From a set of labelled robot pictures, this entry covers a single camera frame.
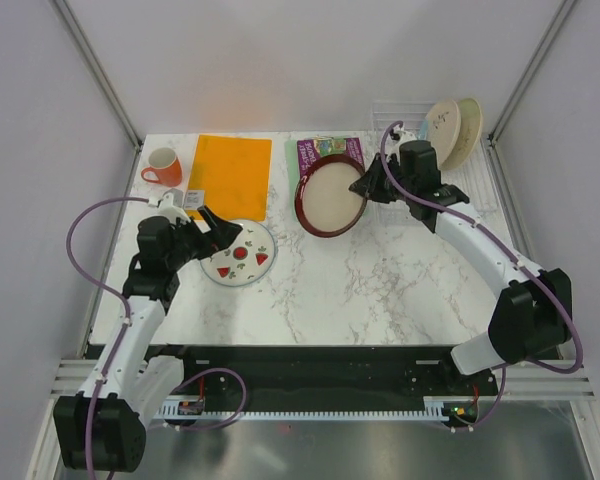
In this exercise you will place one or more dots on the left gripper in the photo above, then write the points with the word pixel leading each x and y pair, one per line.
pixel 221 233

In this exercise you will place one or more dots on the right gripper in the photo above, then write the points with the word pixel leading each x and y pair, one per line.
pixel 369 183

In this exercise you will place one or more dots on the white plate with red fruit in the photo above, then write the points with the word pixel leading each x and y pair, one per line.
pixel 247 260

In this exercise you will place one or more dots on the dark red rimmed plate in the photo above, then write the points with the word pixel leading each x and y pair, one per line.
pixel 323 203

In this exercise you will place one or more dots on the cream and blue plate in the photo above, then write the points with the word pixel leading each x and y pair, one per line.
pixel 441 128

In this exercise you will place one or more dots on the cream and green plate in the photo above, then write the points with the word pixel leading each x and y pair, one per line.
pixel 469 134

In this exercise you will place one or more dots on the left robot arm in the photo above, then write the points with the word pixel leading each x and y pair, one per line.
pixel 103 427

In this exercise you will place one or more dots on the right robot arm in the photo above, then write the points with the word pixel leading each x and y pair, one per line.
pixel 533 312

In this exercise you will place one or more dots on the orange cutting mat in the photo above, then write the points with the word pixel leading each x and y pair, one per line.
pixel 230 175

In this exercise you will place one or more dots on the purple children's book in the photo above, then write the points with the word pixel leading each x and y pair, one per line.
pixel 312 149

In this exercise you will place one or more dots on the green cutting mat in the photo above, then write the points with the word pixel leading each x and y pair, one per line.
pixel 293 169

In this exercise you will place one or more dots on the orange mug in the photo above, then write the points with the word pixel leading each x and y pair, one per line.
pixel 163 168

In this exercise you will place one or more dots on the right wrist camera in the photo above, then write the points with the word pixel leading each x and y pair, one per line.
pixel 398 136

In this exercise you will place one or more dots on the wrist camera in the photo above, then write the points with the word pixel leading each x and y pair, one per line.
pixel 170 205
pixel 398 136

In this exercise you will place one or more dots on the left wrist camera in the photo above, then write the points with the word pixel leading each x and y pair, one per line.
pixel 170 205

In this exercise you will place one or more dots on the white wire dish rack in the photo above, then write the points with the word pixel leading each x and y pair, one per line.
pixel 470 184

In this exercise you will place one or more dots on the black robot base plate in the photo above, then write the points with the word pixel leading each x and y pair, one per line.
pixel 323 378

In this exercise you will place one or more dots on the white slotted cable duct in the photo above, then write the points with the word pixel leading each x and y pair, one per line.
pixel 181 409

